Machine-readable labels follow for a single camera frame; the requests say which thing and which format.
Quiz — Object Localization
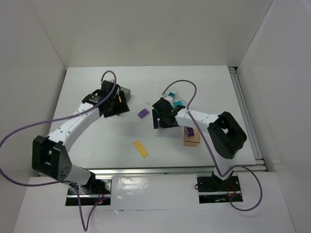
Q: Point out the clear plastic container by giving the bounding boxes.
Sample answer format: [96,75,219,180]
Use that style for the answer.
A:
[162,86,188,107]

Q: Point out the purple square lego brick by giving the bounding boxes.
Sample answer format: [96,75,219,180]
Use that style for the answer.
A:
[185,127,194,137]

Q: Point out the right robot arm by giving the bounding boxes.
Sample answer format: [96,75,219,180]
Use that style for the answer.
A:
[153,97,247,181]

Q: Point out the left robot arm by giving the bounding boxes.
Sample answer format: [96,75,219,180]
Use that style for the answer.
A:
[32,81,131,193]

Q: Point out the purple curved lego brick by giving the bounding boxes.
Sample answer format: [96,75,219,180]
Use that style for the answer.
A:
[138,108,150,119]

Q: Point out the dark smoky plastic container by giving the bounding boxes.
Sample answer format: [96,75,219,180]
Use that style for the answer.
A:
[120,86,131,102]

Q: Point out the yellow long lego plate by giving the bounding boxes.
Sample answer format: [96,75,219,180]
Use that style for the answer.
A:
[134,141,149,158]

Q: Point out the wooden tan container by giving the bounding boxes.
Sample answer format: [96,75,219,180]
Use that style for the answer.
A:
[183,127,201,147]

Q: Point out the aluminium front rail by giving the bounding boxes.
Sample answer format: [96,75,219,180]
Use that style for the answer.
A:
[90,166,214,176]

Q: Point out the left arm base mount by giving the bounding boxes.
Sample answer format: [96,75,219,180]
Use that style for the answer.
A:
[65,177,112,206]

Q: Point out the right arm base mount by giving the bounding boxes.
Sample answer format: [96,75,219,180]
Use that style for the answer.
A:
[194,176,243,204]

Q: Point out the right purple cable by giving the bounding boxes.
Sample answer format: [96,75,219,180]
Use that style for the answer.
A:
[162,80,263,212]

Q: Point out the purple cable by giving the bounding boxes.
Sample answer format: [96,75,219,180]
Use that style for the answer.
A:
[0,70,118,232]
[162,80,263,212]

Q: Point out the aluminium side rail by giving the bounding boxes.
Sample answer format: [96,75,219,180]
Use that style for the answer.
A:
[228,67,267,172]

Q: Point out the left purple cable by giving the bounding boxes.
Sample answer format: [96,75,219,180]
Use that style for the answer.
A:
[0,70,118,232]

